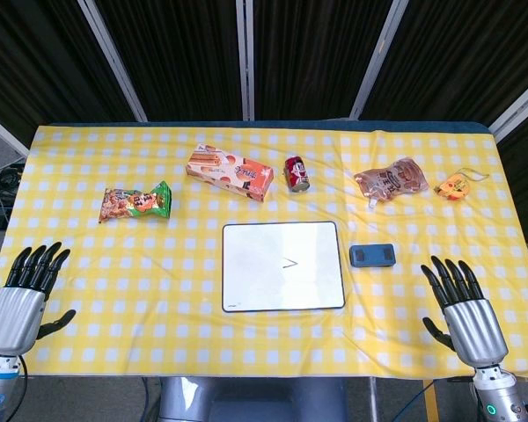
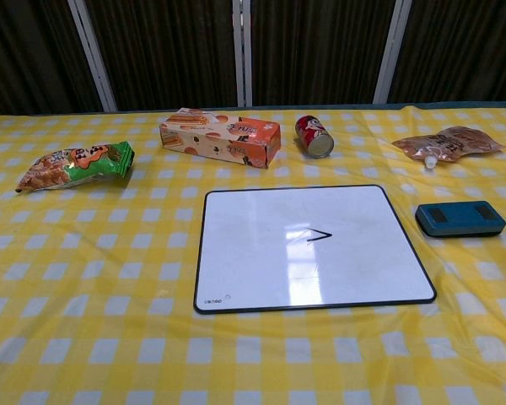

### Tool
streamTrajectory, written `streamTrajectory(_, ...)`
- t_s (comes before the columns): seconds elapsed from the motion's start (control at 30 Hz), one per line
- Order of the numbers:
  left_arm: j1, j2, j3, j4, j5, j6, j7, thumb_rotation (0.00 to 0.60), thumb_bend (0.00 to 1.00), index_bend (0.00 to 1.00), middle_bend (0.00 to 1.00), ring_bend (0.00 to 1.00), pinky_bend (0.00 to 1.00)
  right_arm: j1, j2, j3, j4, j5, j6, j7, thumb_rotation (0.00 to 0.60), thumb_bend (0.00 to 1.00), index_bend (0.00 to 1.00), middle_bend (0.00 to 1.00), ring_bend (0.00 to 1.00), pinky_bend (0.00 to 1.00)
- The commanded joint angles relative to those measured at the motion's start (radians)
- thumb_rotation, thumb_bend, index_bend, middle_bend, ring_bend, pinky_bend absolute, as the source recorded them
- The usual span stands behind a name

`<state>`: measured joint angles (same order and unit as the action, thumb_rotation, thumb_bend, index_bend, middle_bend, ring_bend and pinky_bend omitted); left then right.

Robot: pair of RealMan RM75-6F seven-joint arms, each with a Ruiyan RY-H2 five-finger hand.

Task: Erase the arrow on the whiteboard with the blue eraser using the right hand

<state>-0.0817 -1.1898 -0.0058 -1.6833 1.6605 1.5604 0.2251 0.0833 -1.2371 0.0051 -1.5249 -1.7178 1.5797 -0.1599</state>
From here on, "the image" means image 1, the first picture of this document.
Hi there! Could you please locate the green orange snack bag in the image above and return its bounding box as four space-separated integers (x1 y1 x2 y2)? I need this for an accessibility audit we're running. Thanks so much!
98 179 173 224

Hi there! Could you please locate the brown spouted drink pouch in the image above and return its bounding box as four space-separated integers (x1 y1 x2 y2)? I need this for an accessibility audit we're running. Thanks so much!
353 156 430 209

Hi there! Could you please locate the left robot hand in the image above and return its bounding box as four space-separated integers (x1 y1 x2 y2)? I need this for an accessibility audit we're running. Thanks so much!
0 242 77 356

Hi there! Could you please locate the grey robot base column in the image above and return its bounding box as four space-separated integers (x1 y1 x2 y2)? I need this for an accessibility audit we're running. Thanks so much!
158 376 348 422

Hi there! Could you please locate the white drawing board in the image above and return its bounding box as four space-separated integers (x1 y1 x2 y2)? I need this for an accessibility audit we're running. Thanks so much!
221 221 347 314

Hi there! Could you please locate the orange wafer biscuit box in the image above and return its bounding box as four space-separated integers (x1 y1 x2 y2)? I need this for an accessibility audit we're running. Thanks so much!
185 142 275 203

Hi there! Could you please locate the red drink can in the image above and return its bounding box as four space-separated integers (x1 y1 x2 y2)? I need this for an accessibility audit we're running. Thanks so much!
283 155 312 194

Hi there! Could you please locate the black cables bundle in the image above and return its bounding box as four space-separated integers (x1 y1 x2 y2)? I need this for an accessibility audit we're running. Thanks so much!
0 149 26 194

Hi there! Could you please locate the yellow white checkered tablecloth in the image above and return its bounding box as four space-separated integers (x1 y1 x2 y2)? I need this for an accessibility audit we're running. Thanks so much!
0 125 528 380

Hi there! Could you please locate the blue board eraser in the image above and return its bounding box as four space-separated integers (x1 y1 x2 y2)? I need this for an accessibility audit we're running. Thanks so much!
348 244 398 269

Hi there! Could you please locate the white partition frame post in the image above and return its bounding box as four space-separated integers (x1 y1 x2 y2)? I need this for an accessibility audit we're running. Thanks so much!
0 107 30 160
235 0 255 121
488 74 528 144
348 0 409 120
77 0 149 123

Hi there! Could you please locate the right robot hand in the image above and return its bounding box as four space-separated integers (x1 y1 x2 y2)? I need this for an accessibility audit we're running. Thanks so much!
421 255 510 368

